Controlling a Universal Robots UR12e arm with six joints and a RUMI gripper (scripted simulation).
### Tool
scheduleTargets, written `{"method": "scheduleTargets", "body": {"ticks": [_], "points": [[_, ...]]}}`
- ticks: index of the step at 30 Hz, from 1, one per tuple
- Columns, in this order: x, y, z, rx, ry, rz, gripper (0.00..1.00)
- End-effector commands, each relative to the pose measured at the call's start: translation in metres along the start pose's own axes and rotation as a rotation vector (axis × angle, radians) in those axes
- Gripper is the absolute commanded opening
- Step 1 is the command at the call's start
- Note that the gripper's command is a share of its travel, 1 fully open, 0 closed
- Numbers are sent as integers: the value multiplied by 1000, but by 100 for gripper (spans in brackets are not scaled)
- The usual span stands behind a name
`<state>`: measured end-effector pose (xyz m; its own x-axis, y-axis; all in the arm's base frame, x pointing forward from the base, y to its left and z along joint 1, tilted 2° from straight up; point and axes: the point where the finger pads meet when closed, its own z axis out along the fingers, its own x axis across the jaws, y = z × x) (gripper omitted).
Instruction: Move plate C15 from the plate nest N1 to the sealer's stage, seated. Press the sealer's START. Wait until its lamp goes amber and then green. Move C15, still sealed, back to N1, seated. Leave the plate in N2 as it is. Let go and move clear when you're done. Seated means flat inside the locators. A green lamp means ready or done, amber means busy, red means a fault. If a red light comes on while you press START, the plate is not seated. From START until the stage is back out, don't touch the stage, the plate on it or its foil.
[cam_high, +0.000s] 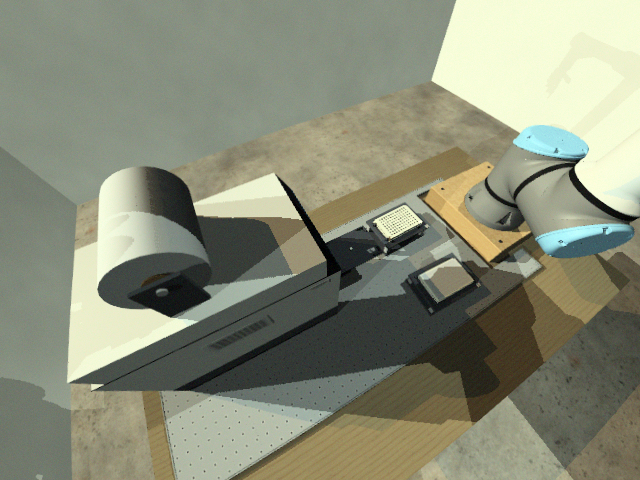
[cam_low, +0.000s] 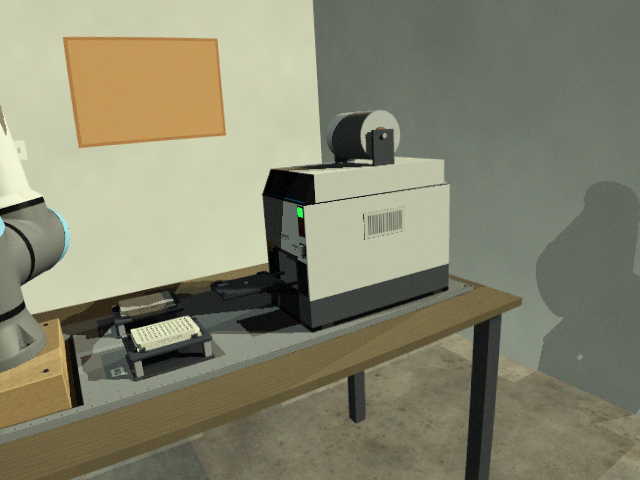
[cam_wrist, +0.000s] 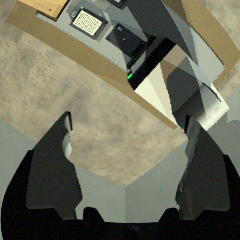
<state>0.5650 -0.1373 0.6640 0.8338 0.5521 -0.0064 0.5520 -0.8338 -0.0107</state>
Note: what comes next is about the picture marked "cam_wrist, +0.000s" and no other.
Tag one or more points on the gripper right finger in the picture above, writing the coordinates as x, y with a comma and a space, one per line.
209, 190

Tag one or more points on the white roll of foil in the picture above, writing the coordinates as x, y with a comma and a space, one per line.
203, 105

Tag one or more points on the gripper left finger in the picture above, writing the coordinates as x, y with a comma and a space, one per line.
45, 188

